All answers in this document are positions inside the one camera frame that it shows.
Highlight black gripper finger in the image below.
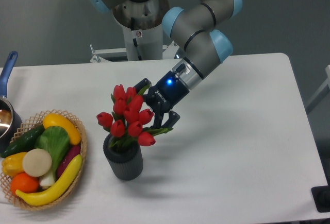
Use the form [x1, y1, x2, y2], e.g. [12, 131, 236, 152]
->
[134, 78, 152, 95]
[151, 109, 180, 129]

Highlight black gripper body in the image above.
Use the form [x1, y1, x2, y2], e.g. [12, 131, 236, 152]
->
[143, 71, 190, 114]

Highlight red tulip bouquet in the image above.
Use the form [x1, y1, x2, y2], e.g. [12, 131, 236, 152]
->
[96, 84, 172, 153]

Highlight dark grey ribbed vase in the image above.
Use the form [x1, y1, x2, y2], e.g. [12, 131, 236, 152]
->
[103, 134, 143, 181]

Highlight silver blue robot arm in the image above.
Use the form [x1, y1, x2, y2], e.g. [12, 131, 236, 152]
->
[90, 0, 242, 128]

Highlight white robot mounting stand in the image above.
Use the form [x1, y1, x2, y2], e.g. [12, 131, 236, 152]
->
[90, 25, 184, 63]

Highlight purple sweet potato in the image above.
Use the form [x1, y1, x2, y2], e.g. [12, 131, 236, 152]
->
[56, 144, 81, 179]

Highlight yellow squash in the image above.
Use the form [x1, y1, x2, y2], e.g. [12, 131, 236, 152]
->
[42, 113, 81, 145]

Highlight green bok choy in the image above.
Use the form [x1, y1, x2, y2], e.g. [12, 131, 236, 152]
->
[34, 126, 70, 189]

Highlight woven wicker basket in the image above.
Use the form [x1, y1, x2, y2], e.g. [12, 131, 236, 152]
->
[1, 110, 87, 211]

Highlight green cucumber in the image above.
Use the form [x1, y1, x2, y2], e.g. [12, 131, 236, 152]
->
[1, 125, 45, 158]

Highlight beige round bun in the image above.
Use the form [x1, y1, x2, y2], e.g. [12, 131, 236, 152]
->
[22, 148, 52, 177]

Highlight yellow banana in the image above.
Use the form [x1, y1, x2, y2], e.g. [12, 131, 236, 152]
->
[15, 154, 83, 206]

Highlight yellow bell pepper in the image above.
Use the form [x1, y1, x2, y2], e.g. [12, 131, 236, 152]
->
[2, 152, 27, 178]

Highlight orange fruit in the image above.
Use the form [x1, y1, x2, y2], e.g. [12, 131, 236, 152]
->
[10, 173, 39, 196]

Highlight black device at table edge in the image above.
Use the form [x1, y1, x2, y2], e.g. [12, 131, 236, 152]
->
[311, 185, 329, 213]

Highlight blue handled saucepan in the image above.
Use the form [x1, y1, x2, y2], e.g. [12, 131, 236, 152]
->
[1, 51, 22, 152]

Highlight white frame at right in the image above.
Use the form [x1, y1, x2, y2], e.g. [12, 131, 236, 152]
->
[305, 65, 329, 115]

